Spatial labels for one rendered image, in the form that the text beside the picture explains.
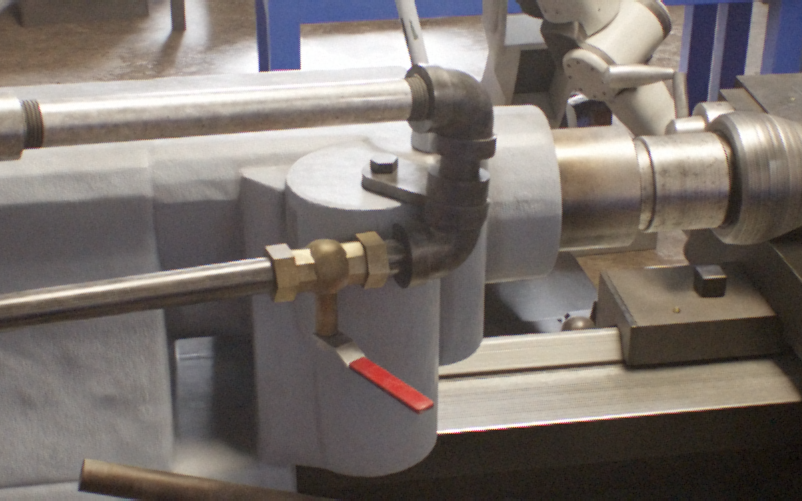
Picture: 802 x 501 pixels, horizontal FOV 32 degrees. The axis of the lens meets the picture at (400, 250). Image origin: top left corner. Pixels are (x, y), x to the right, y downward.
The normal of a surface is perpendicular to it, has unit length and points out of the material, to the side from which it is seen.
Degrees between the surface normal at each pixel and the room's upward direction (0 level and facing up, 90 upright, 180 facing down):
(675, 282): 0
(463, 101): 76
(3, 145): 99
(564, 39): 116
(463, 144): 82
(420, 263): 81
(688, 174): 54
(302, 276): 68
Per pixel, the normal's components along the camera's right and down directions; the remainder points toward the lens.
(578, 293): 0.00, -0.88
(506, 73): 0.20, 0.73
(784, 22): 0.15, 0.47
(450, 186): -0.31, 0.30
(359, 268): 0.38, 0.07
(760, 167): 0.03, -0.12
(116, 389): 0.15, 0.14
